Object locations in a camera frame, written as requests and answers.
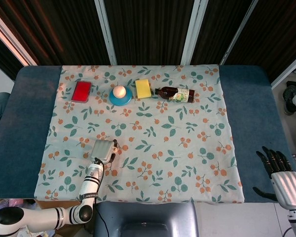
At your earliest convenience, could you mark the white round ball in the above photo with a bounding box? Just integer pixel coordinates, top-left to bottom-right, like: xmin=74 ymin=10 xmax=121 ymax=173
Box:
xmin=113 ymin=85 xmax=127 ymax=99

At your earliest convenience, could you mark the blue felt table cover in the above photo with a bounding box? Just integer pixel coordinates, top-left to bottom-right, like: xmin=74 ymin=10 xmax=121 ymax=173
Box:
xmin=0 ymin=64 xmax=296 ymax=204

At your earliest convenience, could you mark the black cable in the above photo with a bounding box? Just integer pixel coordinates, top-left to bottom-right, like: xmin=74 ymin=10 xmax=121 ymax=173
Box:
xmin=93 ymin=158 xmax=108 ymax=234

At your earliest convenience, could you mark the white flat panel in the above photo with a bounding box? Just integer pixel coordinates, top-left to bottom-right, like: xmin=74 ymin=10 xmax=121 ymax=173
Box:
xmin=194 ymin=202 xmax=284 ymax=237

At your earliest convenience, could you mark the colourful patchwork package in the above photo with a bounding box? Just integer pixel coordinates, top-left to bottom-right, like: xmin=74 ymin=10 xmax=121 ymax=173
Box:
xmin=0 ymin=199 xmax=37 ymax=210

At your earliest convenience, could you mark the white partition frame post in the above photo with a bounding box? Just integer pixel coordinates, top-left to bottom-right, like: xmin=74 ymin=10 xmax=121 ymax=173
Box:
xmin=219 ymin=0 xmax=259 ymax=66
xmin=0 ymin=6 xmax=38 ymax=67
xmin=181 ymin=0 xmax=210 ymax=66
xmin=94 ymin=0 xmax=117 ymax=66
xmin=270 ymin=49 xmax=296 ymax=89

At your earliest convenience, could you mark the red rectangular flat case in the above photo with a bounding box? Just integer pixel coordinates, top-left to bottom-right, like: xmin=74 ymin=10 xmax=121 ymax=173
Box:
xmin=71 ymin=80 xmax=92 ymax=103

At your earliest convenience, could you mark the blue round plate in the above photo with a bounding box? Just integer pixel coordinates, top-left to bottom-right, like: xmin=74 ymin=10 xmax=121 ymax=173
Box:
xmin=109 ymin=87 xmax=133 ymax=107

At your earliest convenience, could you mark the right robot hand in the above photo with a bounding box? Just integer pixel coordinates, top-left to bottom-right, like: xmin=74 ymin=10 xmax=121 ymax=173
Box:
xmin=253 ymin=146 xmax=296 ymax=210

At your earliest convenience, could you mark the grey robot torso housing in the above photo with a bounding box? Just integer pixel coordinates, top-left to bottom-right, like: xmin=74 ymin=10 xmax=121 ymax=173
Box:
xmin=93 ymin=201 xmax=199 ymax=237

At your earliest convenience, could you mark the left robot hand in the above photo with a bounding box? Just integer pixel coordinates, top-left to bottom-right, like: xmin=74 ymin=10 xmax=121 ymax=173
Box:
xmin=90 ymin=139 xmax=119 ymax=165

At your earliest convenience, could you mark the floral printed tablecloth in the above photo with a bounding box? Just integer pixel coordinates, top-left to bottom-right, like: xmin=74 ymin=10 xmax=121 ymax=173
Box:
xmin=34 ymin=64 xmax=245 ymax=204

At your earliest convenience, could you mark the yellow sponge block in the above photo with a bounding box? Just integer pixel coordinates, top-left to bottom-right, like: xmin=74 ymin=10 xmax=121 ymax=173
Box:
xmin=134 ymin=79 xmax=153 ymax=100

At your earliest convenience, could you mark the dark ribbed partition panel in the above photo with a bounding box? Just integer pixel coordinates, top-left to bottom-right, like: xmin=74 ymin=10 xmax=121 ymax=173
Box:
xmin=0 ymin=28 xmax=24 ymax=79
xmin=103 ymin=0 xmax=197 ymax=65
xmin=0 ymin=0 xmax=111 ymax=66
xmin=191 ymin=0 xmax=252 ymax=65
xmin=224 ymin=0 xmax=296 ymax=79

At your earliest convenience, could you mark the brown glass bottle with label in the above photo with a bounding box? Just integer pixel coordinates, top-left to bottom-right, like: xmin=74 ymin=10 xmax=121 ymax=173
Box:
xmin=154 ymin=86 xmax=196 ymax=104

